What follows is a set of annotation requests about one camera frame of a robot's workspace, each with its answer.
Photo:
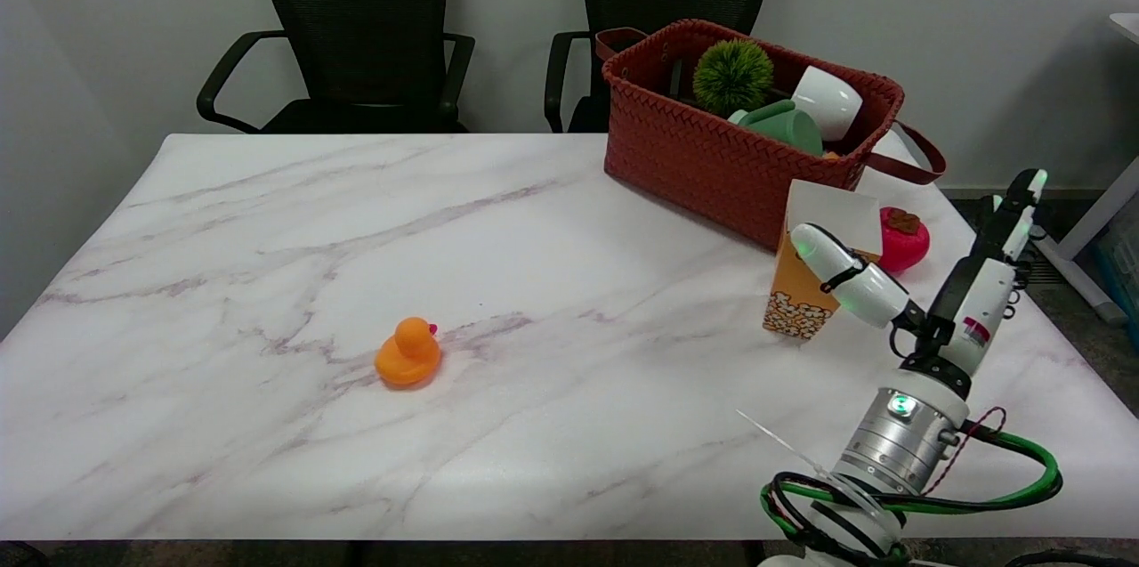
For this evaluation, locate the orange popcorn box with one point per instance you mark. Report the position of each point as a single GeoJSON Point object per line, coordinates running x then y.
{"type": "Point", "coordinates": [805, 282]}

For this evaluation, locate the red woven basket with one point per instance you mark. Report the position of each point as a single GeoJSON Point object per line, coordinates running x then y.
{"type": "Point", "coordinates": [712, 157]}

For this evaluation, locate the green cup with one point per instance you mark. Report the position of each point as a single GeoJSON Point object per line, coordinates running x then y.
{"type": "Point", "coordinates": [783, 126]}

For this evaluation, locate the white desk frame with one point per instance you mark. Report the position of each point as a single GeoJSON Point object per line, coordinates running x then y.
{"type": "Point", "coordinates": [1081, 229]}

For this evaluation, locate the green spiky ball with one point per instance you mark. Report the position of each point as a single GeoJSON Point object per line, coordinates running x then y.
{"type": "Point", "coordinates": [732, 76]}

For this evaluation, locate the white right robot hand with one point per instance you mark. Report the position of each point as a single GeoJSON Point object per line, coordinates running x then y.
{"type": "Point", "coordinates": [925, 291]}

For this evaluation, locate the white cup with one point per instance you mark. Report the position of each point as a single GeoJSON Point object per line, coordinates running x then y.
{"type": "Point", "coordinates": [827, 101]}

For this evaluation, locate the orange rubber duck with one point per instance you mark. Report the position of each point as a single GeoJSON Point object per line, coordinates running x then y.
{"type": "Point", "coordinates": [407, 355]}

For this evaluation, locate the red persimmon toy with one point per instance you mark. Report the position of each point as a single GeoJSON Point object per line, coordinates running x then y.
{"type": "Point", "coordinates": [906, 239]}

